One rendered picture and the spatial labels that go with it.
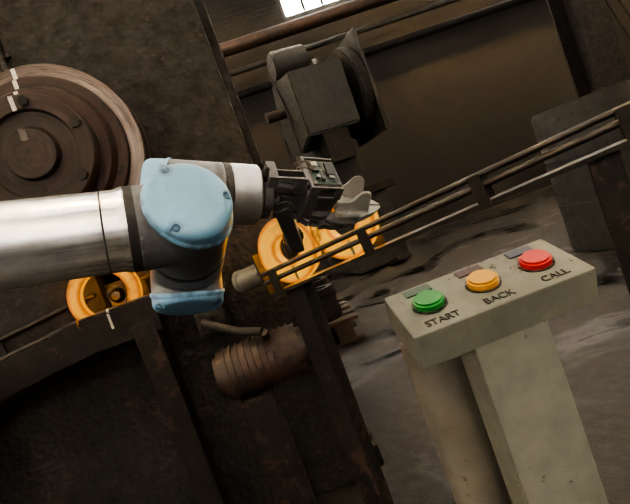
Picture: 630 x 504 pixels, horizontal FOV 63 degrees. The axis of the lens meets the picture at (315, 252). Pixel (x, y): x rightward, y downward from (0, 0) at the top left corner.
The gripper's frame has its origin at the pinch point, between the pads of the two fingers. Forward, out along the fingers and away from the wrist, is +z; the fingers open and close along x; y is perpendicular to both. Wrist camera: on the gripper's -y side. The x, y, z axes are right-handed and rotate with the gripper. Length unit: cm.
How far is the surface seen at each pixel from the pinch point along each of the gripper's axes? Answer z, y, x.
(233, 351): -13, -52, 6
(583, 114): 207, -48, 136
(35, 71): -56, -25, 73
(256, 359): -8, -50, 2
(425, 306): -4.8, 7.4, -25.2
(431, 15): 413, -182, 620
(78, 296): -46, -63, 32
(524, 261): 8.0, 13.5, -23.3
